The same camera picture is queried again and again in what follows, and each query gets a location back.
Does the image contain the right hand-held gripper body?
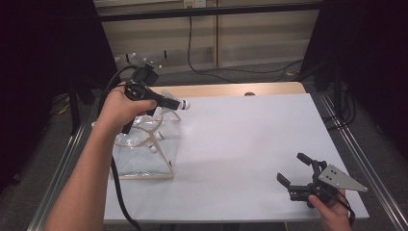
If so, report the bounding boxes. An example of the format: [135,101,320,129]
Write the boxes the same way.
[288,159,369,209]

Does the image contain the black curtain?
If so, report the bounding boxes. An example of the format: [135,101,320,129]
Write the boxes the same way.
[0,0,122,193]
[299,0,408,160]

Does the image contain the black stand post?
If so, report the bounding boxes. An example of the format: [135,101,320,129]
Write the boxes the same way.
[67,76,81,135]
[332,59,344,121]

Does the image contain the metal floor rail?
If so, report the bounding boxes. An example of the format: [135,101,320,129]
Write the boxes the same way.
[319,92,408,231]
[27,119,89,231]

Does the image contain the black horizontal bar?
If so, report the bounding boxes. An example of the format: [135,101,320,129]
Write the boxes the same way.
[95,2,323,23]

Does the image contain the person's right hand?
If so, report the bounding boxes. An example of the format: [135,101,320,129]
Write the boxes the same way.
[307,188,354,231]

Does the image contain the person's left hand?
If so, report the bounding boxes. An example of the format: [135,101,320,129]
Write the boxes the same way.
[95,81,158,136]

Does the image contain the white paper sheet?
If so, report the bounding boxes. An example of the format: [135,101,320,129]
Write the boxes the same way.
[103,92,370,224]

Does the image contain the black floor cables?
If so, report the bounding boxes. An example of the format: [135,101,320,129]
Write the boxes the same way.
[321,85,358,131]

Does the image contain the white wall socket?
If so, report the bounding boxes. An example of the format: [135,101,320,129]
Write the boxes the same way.
[183,0,207,9]

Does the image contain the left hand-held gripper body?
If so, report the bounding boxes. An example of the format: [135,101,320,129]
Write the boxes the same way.
[121,52,167,135]

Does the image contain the left hand-held gripper cable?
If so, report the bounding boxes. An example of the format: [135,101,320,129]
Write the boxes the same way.
[97,64,143,231]

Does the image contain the right hand-held gripper cable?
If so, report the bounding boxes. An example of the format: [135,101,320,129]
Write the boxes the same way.
[331,192,356,226]

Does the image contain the black wall socket cable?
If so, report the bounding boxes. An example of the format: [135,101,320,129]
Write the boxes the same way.
[187,15,304,84]

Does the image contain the hand-held gripper cable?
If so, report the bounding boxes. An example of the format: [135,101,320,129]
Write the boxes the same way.
[97,64,143,231]
[331,192,356,226]

